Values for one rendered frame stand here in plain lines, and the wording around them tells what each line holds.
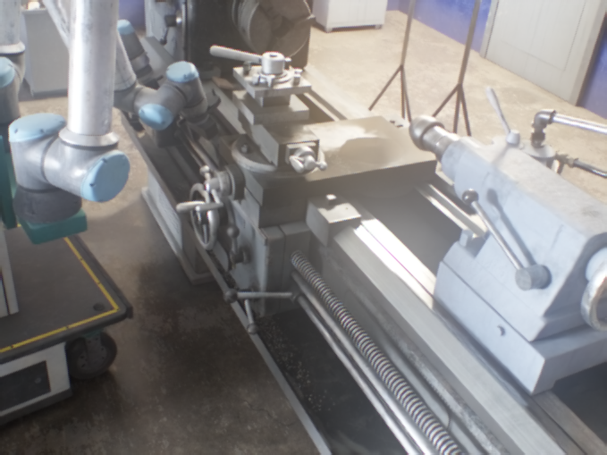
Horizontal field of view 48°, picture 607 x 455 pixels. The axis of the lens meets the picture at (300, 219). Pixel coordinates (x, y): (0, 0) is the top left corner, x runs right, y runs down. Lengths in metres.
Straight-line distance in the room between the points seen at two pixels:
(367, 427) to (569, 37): 4.05
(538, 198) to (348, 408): 0.82
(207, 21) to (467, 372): 1.66
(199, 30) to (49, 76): 2.14
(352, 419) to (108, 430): 0.87
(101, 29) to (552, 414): 1.31
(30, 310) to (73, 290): 0.16
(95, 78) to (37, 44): 2.77
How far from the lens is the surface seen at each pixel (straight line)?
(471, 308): 1.51
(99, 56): 1.76
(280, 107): 1.88
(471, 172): 1.54
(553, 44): 5.54
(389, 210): 2.12
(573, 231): 1.36
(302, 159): 1.71
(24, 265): 2.56
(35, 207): 2.03
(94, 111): 1.79
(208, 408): 2.42
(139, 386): 2.50
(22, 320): 2.33
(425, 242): 2.00
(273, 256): 1.83
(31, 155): 1.94
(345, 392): 1.94
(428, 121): 1.74
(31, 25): 4.49
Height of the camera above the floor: 1.81
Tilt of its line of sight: 33 degrees down
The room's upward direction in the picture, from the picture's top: 6 degrees clockwise
